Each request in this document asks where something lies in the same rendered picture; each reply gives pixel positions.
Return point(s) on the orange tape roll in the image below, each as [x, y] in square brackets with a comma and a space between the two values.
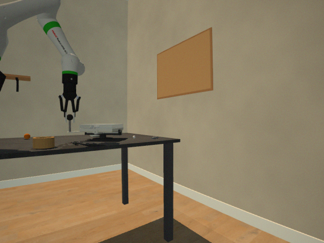
[43, 142]

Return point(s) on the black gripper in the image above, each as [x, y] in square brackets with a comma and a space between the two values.
[69, 93]

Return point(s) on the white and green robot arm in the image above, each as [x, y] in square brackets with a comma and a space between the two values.
[46, 10]

